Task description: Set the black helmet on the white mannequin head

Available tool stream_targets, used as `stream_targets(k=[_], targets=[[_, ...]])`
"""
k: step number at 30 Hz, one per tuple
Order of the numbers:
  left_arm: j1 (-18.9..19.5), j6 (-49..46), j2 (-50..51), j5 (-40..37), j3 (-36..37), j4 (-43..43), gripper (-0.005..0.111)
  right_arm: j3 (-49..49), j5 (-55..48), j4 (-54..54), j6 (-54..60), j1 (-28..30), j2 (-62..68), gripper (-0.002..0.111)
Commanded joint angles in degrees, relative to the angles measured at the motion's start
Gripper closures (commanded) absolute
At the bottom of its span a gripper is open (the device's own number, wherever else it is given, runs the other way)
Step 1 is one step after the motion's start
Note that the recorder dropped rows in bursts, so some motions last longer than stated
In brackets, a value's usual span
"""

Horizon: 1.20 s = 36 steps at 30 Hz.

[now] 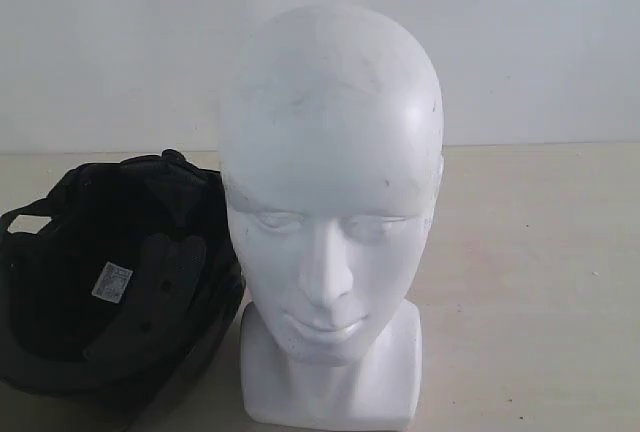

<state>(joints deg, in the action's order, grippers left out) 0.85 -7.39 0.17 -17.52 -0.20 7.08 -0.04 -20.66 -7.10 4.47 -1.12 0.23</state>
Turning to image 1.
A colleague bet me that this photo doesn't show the black helmet with visor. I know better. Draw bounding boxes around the black helmet with visor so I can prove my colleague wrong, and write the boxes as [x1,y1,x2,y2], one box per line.
[1,149,245,397]

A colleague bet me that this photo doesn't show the white mannequin head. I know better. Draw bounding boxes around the white mannequin head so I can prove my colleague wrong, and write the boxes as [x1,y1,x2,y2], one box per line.
[219,5,443,414]

